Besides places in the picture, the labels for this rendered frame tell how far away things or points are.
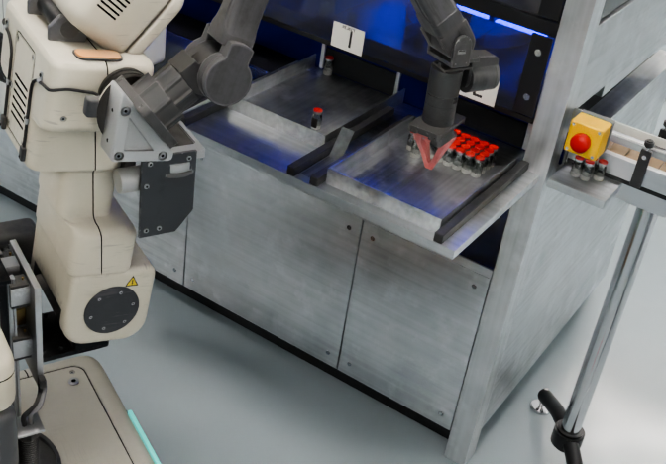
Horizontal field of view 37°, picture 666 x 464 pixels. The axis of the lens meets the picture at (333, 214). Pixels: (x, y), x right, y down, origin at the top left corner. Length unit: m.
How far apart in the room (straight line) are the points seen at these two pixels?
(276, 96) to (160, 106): 0.84
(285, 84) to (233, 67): 0.87
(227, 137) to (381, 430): 1.00
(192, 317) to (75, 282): 1.24
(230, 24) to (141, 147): 0.23
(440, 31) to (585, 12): 0.44
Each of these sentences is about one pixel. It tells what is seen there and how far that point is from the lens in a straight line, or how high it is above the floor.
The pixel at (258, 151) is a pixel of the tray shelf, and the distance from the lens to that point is 2.07.
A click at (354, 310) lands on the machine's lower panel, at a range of 2.61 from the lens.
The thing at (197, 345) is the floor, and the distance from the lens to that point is 2.92.
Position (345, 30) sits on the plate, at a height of 1.04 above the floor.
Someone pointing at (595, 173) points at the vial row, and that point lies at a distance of 2.22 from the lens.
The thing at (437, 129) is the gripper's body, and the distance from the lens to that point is 1.77.
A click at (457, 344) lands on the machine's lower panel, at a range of 2.49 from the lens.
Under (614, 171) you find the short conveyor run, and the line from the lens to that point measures 2.24.
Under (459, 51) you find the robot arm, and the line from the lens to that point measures 1.71.
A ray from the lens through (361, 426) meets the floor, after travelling 2.73.
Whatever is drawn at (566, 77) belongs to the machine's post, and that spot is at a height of 1.11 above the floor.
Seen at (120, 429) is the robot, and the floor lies 0.28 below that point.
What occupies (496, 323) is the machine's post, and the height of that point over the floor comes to 0.47.
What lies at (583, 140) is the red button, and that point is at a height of 1.01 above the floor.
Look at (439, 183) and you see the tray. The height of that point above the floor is 0.88.
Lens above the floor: 1.88
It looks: 32 degrees down
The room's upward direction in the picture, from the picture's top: 9 degrees clockwise
